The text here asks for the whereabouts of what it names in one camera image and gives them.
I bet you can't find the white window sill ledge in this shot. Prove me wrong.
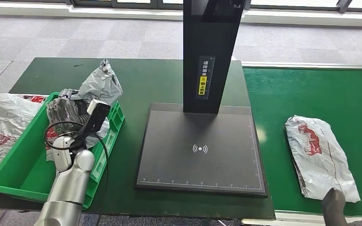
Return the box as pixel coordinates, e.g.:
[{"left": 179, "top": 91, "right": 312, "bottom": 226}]
[{"left": 0, "top": 1, "right": 362, "bottom": 27}]

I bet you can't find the large crumpled white parcel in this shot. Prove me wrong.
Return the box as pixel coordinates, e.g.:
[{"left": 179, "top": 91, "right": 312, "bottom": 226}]
[{"left": 0, "top": 93, "right": 46, "bottom": 200}]

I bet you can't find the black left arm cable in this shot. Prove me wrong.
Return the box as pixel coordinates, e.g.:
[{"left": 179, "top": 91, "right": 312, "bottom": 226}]
[{"left": 44, "top": 121, "right": 110, "bottom": 191}]

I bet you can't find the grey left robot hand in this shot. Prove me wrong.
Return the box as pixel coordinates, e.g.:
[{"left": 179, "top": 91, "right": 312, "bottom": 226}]
[{"left": 46, "top": 89, "right": 89, "bottom": 133}]

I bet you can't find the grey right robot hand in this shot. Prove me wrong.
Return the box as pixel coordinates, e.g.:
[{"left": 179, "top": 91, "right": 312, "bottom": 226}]
[{"left": 321, "top": 188, "right": 348, "bottom": 226}]

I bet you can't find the green plastic crate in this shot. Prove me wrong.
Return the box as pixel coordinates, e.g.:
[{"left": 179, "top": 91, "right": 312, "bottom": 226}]
[{"left": 0, "top": 91, "right": 125, "bottom": 210}]

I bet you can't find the yellow black scanner label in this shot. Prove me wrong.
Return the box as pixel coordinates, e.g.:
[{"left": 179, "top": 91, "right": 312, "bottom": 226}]
[{"left": 195, "top": 55, "right": 216, "bottom": 100}]

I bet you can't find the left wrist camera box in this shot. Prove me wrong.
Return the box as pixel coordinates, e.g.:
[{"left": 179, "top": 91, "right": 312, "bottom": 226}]
[{"left": 80, "top": 99, "right": 112, "bottom": 138}]

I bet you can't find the dark window frame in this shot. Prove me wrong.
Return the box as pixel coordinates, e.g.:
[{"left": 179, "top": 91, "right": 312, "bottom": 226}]
[{"left": 0, "top": 0, "right": 362, "bottom": 14}]

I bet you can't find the black inbound scanner machine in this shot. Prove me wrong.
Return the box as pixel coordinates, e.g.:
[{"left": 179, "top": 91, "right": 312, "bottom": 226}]
[{"left": 134, "top": 0, "right": 268, "bottom": 198}]

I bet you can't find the compact white red-print parcel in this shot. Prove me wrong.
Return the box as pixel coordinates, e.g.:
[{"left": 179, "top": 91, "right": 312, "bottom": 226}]
[{"left": 284, "top": 114, "right": 362, "bottom": 203}]

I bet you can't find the white grey black-print parcel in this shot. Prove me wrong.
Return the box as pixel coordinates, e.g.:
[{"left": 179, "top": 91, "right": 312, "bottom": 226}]
[{"left": 45, "top": 58, "right": 124, "bottom": 161}]

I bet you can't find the silver conveyor frame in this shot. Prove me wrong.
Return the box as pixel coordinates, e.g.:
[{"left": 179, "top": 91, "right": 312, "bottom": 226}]
[{"left": 241, "top": 61, "right": 362, "bottom": 226}]

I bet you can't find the green conveyor belt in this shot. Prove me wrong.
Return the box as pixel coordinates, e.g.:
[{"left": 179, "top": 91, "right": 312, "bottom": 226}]
[{"left": 243, "top": 67, "right": 362, "bottom": 217}]

